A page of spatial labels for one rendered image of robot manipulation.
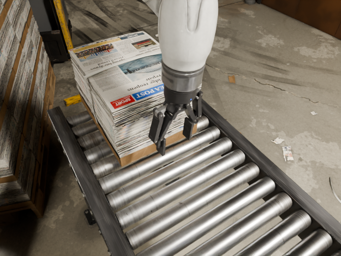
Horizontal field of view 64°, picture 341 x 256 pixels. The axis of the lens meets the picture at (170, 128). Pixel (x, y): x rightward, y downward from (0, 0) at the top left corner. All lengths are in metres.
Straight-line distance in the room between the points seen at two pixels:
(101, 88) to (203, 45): 0.37
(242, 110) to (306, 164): 0.64
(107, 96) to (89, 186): 0.28
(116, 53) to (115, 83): 0.17
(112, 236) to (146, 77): 0.44
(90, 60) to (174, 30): 0.48
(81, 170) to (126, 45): 0.44
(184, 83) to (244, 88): 2.03
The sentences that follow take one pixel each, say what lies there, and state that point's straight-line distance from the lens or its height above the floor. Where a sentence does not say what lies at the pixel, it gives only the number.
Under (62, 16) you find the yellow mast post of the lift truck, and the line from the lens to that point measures 2.82.
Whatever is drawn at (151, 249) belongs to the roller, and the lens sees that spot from 0.74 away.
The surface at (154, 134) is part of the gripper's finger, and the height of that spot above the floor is 1.01.
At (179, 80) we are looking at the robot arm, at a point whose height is 1.17.
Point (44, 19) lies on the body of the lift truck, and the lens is 3.01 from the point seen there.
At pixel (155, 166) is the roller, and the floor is 0.78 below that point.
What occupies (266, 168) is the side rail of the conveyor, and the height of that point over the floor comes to 0.80.
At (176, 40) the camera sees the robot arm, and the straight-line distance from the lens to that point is 0.50.
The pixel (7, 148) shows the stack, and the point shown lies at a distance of 1.49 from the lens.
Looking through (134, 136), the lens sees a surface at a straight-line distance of 0.81.
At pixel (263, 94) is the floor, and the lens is 2.55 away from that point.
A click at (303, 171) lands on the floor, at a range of 2.04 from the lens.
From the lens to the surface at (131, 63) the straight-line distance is 0.89.
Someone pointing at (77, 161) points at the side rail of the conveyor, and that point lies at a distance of 0.93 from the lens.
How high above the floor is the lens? 1.49
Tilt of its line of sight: 45 degrees down
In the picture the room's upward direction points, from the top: straight up
